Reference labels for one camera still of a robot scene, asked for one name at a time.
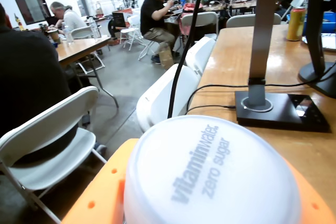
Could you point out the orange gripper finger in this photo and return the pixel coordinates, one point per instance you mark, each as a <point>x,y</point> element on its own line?
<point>99,195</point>
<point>315,208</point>

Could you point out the vitaminwater bottle with white cap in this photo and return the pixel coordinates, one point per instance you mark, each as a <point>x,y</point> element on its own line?
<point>210,182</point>

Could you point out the white plate with napkins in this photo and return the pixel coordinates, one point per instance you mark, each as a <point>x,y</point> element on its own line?
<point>329,41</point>

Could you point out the white folding chair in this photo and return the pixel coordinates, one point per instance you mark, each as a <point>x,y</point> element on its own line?
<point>157,98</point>
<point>81,32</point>
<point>134,22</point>
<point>52,113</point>
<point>241,20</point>
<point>207,19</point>
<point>202,53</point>

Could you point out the person in dark top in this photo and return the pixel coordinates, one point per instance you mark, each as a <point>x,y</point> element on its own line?
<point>26,77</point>

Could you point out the wooden folding table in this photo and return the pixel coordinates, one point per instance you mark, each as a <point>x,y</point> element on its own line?
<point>78,48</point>

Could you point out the brown paper bag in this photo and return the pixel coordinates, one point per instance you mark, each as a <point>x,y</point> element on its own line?
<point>166,56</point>

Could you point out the small clear water bottle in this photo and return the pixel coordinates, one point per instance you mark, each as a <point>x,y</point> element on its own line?
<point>69,36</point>

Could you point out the large clear water bottle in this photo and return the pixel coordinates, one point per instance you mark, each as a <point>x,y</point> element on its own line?
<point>95,28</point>

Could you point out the grey haired man white shirt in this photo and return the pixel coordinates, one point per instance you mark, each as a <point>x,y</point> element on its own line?
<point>73,20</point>

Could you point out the black computer monitor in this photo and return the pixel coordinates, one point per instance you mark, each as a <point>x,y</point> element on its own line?
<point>317,24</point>

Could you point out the yellow drink can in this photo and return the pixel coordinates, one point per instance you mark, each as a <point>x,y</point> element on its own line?
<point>296,24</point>

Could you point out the blue plastic bin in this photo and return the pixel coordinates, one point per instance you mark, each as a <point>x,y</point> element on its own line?
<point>332,23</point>

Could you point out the man in black shirt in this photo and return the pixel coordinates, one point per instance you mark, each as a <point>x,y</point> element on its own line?
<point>151,11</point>

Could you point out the black grey desk lamp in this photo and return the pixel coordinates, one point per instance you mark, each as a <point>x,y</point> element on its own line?
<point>263,24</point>

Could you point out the red cloth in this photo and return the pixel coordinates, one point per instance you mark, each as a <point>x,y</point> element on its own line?
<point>189,7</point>

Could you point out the black framed wall screen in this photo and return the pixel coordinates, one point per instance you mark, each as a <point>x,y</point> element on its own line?
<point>29,6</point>

